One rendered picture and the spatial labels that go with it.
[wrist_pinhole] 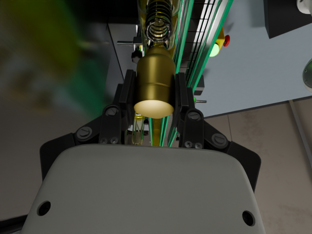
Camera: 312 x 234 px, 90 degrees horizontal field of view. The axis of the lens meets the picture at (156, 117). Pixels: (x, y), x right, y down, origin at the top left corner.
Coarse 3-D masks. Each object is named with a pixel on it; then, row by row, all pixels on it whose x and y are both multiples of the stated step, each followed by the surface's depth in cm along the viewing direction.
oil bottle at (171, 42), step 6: (144, 18) 22; (174, 18) 22; (144, 24) 22; (174, 24) 22; (174, 30) 22; (144, 36) 23; (174, 36) 23; (144, 42) 24; (168, 42) 23; (174, 42) 25; (168, 48) 25
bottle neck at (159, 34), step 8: (152, 0) 17; (160, 0) 16; (168, 0) 17; (152, 8) 16; (160, 8) 16; (168, 8) 16; (152, 16) 16; (160, 16) 15; (168, 16) 16; (152, 24) 16; (160, 24) 18; (168, 24) 16; (152, 32) 17; (160, 32) 18; (168, 32) 16; (152, 40) 17; (160, 40) 17
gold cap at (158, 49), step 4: (152, 48) 21; (156, 48) 21; (160, 48) 21; (164, 48) 21; (148, 52) 21; (152, 52) 21; (156, 52) 21; (160, 52) 21; (164, 52) 21; (168, 52) 22; (168, 56) 21
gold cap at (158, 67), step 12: (144, 60) 13; (156, 60) 13; (168, 60) 13; (144, 72) 12; (156, 72) 12; (168, 72) 13; (144, 84) 12; (156, 84) 12; (168, 84) 12; (144, 96) 11; (156, 96) 11; (168, 96) 12; (144, 108) 12; (156, 108) 12; (168, 108) 12
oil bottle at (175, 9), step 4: (140, 0) 19; (144, 0) 18; (172, 0) 18; (176, 0) 18; (180, 0) 19; (140, 4) 19; (144, 4) 19; (172, 4) 18; (176, 4) 19; (180, 4) 20; (140, 8) 20; (144, 8) 19; (172, 8) 19; (176, 8) 19; (144, 12) 20; (172, 12) 20; (176, 12) 20; (172, 16) 20
